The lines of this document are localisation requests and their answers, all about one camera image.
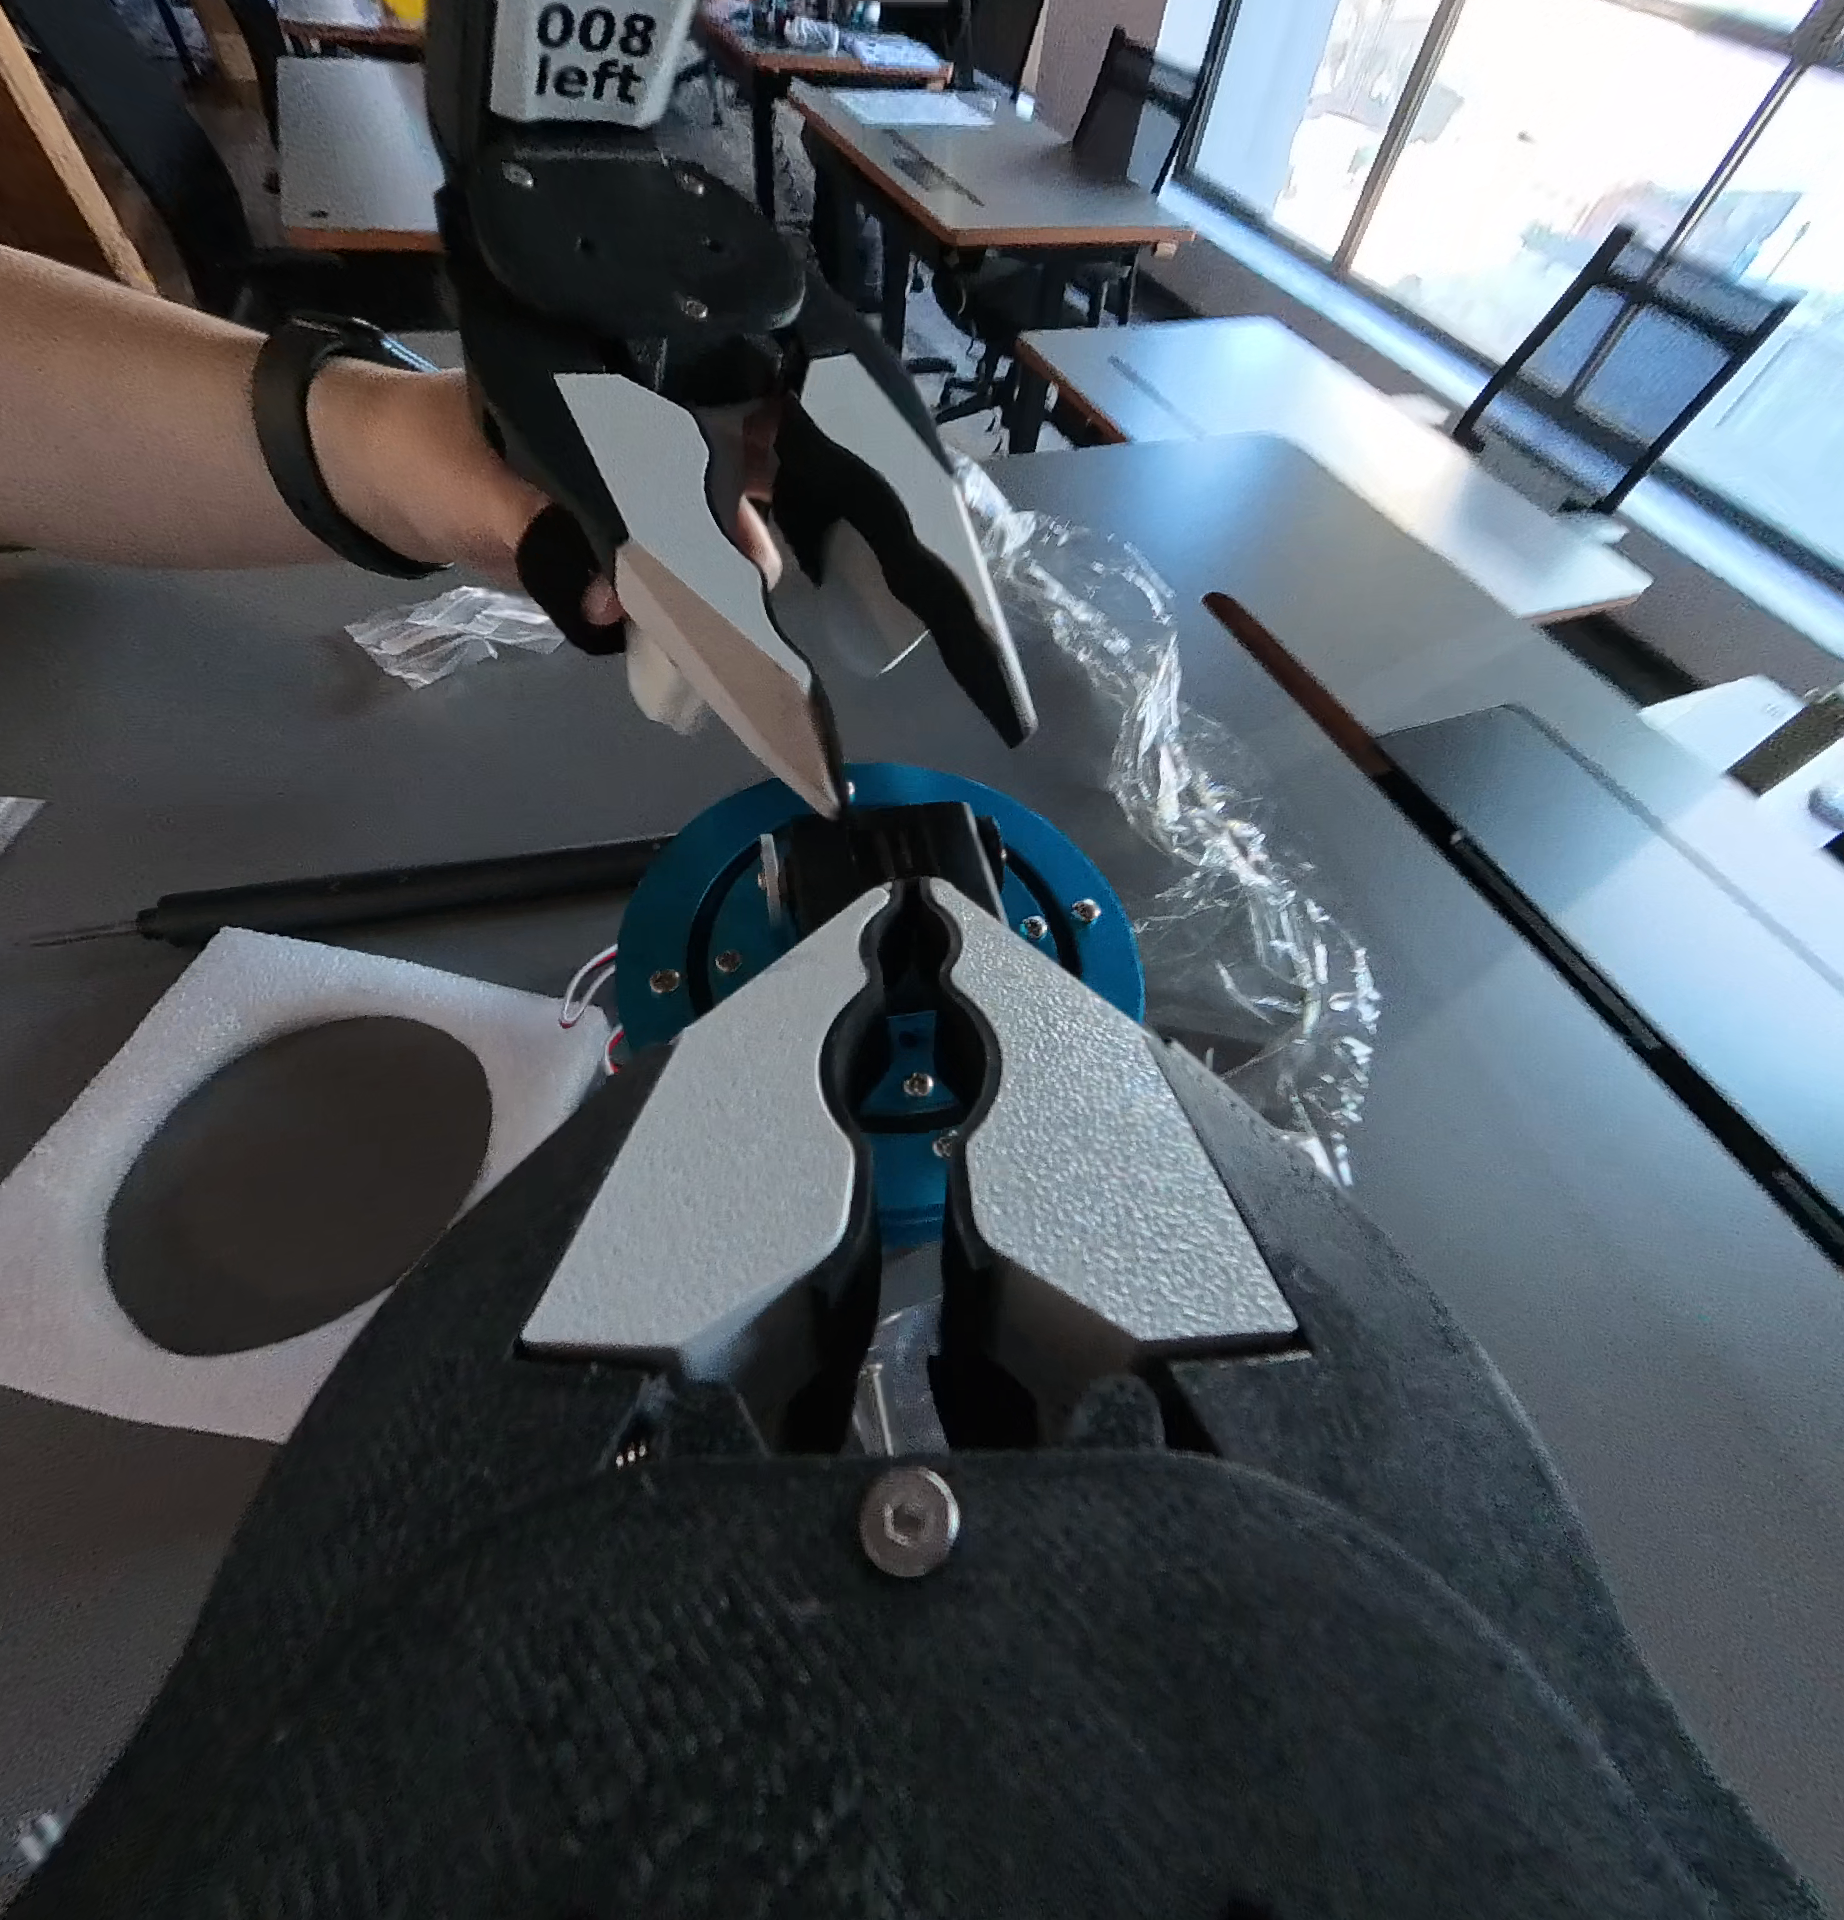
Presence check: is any small clear plastic bag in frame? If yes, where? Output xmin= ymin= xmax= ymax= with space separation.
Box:
xmin=346 ymin=584 xmax=564 ymax=690

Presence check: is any large window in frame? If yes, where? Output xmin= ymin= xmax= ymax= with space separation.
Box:
xmin=1179 ymin=0 xmax=1844 ymax=602

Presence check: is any white foam sheet with hole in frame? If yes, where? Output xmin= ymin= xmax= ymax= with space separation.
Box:
xmin=0 ymin=928 xmax=624 ymax=1443

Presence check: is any adjacent grey desk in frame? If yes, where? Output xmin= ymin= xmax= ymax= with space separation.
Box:
xmin=1380 ymin=705 xmax=1844 ymax=1253

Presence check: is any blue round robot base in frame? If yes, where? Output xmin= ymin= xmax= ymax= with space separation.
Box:
xmin=614 ymin=763 xmax=1149 ymax=1253

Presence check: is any white paper sheet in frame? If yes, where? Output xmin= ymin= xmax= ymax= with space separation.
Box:
xmin=828 ymin=87 xmax=1002 ymax=134

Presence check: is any black metal frame chair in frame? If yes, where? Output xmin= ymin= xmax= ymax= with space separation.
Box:
xmin=1453 ymin=224 xmax=1802 ymax=518

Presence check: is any black screwdriver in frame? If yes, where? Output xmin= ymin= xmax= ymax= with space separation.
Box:
xmin=31 ymin=836 xmax=676 ymax=949

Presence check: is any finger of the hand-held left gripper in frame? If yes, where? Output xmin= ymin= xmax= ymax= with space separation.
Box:
xmin=771 ymin=347 xmax=1041 ymax=749
xmin=554 ymin=372 xmax=849 ymax=824

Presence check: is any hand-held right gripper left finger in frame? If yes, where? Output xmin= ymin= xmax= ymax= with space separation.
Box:
xmin=516 ymin=884 xmax=886 ymax=1454

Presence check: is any person's left forearm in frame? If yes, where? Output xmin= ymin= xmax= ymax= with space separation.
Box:
xmin=0 ymin=231 xmax=323 ymax=571

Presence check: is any wooden cabinet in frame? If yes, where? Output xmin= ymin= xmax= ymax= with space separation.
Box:
xmin=0 ymin=0 xmax=159 ymax=293

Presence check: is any wood-edged background desk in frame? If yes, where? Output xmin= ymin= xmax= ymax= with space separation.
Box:
xmin=791 ymin=80 xmax=1198 ymax=452

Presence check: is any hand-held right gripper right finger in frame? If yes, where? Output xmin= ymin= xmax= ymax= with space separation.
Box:
xmin=920 ymin=879 xmax=1303 ymax=1454

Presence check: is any pale background desk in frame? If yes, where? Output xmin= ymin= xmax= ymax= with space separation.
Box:
xmin=1013 ymin=314 xmax=1656 ymax=630

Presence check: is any small grey background desk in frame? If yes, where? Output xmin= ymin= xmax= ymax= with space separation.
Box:
xmin=276 ymin=51 xmax=443 ymax=254

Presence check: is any person's left hand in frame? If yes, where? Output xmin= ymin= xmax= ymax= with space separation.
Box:
xmin=391 ymin=365 xmax=628 ymax=631

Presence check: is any clear plastic wrap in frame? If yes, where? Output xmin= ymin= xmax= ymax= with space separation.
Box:
xmin=960 ymin=456 xmax=1382 ymax=1187

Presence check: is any black wristband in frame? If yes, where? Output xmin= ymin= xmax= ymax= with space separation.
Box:
xmin=250 ymin=312 xmax=457 ymax=583

